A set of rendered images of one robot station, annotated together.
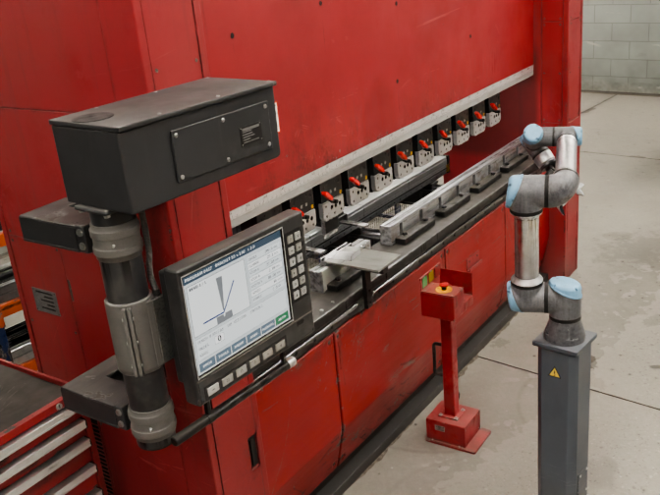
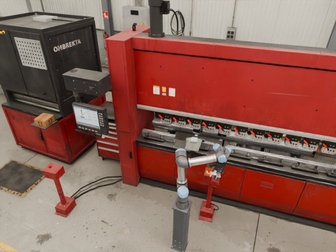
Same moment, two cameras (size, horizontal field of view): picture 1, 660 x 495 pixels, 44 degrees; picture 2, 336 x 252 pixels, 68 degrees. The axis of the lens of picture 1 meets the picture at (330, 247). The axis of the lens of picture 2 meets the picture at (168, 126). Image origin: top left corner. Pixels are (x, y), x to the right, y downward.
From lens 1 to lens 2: 3.30 m
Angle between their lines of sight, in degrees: 63
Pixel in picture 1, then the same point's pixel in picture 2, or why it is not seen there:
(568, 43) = not seen: outside the picture
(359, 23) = (224, 80)
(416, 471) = not seen: hidden behind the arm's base
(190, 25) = (122, 60)
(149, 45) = (110, 61)
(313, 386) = (164, 160)
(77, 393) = not seen: hidden behind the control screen
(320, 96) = (196, 94)
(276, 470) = (147, 166)
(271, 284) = (94, 118)
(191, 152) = (76, 85)
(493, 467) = (193, 224)
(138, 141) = (66, 78)
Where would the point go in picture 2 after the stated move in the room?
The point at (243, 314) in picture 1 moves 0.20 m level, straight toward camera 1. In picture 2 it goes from (86, 119) to (69, 123)
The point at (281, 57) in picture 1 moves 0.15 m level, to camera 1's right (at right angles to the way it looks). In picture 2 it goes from (179, 77) to (184, 82)
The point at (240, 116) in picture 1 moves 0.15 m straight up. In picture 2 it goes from (88, 84) to (86, 71)
